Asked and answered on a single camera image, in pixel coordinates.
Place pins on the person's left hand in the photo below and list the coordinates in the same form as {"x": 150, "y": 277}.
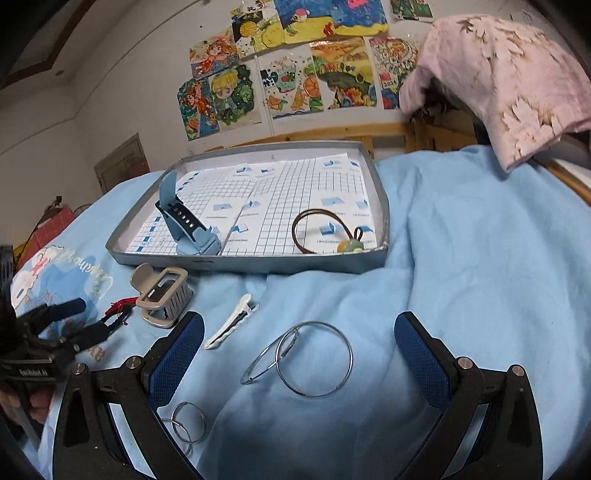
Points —
{"x": 40, "y": 402}

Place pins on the small silver key rings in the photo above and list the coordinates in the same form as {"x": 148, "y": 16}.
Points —
{"x": 178, "y": 426}

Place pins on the red checked box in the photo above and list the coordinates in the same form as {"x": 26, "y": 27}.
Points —
{"x": 46, "y": 232}

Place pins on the white hair clip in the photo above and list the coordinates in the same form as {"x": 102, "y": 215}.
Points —
{"x": 245, "y": 307}

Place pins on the brown wall hatch door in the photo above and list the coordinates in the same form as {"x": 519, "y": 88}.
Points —
{"x": 125, "y": 162}

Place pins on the grey cardboard tray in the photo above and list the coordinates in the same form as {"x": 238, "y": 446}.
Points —
{"x": 277, "y": 208}

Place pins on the orange landscape drawing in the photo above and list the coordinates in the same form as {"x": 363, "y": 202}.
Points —
{"x": 345, "y": 74}

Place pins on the large silver bangle rings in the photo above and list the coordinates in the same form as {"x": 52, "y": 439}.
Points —
{"x": 281, "y": 359}

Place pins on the red-haired character drawing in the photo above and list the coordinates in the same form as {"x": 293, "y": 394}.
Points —
{"x": 413, "y": 10}

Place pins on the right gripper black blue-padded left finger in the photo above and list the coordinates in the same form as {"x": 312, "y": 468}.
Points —
{"x": 87, "y": 443}

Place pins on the colourful 2024 poster drawing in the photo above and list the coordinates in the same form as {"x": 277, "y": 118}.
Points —
{"x": 395, "y": 59}

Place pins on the yellow planet drawing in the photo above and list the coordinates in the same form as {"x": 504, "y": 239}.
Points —
{"x": 256, "y": 27}

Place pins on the blue jellyfish sea drawing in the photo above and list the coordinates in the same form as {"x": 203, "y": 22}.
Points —
{"x": 311, "y": 20}

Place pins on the blue orange anime drawing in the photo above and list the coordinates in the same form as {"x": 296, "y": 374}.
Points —
{"x": 198, "y": 113}

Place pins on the goldfish popcorn drawing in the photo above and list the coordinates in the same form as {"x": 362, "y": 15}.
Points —
{"x": 290, "y": 83}

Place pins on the blond boy drawing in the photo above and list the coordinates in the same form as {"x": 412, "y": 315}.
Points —
{"x": 234, "y": 98}

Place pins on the light blue cartoon bedsheet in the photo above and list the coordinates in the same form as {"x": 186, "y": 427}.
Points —
{"x": 313, "y": 385}

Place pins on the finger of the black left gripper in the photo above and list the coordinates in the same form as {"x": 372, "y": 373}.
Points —
{"x": 77, "y": 336}

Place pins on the beige grey hair claw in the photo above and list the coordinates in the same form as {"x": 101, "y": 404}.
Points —
{"x": 162, "y": 296}

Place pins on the orange-haired girl drawing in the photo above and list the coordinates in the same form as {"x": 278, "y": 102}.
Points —
{"x": 213, "y": 55}

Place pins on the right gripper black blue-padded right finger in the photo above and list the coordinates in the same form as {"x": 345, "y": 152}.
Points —
{"x": 509, "y": 442}

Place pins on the pink floral blanket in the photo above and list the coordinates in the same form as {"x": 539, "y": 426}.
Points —
{"x": 524, "y": 87}

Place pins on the wooden bed frame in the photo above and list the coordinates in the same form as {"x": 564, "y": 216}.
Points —
{"x": 384, "y": 139}

